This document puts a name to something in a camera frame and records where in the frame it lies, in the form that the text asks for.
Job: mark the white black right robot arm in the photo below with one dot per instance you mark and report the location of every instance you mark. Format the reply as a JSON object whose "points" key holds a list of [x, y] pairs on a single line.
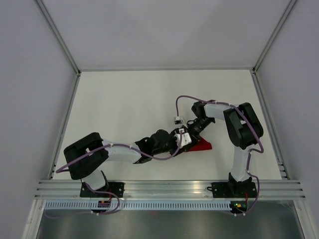
{"points": [[244, 131]]}

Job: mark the aluminium frame post left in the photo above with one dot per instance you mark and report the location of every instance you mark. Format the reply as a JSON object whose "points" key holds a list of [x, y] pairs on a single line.
{"points": [[57, 35]]}

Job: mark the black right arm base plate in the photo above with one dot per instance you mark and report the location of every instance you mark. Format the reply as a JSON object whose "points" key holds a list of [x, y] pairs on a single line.
{"points": [[226, 190]]}

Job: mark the aluminium frame post right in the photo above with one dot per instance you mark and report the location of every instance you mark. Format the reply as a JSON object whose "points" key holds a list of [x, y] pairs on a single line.
{"points": [[275, 33]]}

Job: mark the aluminium frame post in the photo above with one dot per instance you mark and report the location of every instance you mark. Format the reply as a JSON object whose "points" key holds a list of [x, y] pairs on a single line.
{"points": [[275, 33], [57, 35]]}

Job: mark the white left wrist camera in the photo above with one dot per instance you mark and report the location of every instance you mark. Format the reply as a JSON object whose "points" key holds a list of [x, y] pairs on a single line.
{"points": [[183, 137]]}

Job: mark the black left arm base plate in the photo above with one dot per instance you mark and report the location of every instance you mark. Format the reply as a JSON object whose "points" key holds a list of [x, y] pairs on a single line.
{"points": [[117, 188]]}

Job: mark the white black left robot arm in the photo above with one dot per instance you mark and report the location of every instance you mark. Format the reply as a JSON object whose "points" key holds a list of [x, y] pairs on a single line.
{"points": [[84, 157]]}

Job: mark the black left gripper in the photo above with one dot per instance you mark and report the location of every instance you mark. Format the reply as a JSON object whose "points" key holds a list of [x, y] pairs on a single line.
{"points": [[172, 134]]}

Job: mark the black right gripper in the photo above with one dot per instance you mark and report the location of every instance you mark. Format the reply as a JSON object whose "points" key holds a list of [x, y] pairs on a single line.
{"points": [[195, 137]]}

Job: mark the white slotted cable duct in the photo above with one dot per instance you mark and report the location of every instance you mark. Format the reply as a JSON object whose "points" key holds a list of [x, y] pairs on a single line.
{"points": [[138, 205]]}

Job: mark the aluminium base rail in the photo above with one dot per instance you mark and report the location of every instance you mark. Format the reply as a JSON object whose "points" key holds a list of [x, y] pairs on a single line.
{"points": [[176, 189]]}

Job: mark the red cloth napkin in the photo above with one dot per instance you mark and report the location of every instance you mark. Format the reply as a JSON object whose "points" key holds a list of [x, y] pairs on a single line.
{"points": [[199, 145]]}

